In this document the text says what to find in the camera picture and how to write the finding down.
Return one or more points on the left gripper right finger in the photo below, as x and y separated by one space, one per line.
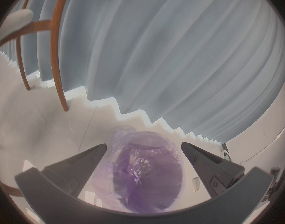
213 173

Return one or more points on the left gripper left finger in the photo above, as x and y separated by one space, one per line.
73 171

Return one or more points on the purple plastic bag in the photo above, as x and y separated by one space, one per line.
147 178

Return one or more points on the white cushioned wooden chair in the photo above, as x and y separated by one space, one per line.
57 55

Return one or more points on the pale blue curtain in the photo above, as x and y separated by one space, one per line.
168 55

